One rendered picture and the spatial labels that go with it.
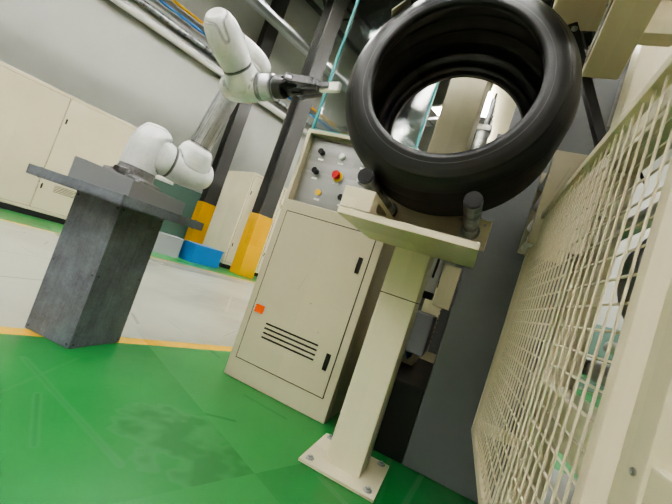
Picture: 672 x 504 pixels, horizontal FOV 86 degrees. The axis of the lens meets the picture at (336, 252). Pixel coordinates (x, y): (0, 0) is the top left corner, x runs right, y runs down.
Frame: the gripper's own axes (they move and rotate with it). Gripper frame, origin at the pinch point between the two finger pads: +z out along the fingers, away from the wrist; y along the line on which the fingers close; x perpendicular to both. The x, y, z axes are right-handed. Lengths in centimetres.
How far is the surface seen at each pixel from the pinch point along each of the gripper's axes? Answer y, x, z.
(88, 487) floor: -34, 117, -21
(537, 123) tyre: -13, 17, 60
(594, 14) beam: 18, -35, 74
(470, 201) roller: -11, 36, 48
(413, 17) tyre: -12.9, -11.8, 26.3
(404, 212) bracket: 23.6, 32.3, 26.7
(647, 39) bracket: 9, -19, 85
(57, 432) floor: -27, 114, -43
